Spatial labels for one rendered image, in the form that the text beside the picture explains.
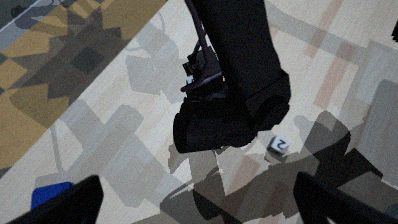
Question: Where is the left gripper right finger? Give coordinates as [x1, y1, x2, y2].
[293, 171, 398, 224]

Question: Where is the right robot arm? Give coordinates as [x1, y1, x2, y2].
[173, 0, 291, 154]

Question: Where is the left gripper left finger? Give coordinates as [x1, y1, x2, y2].
[6, 175, 104, 224]

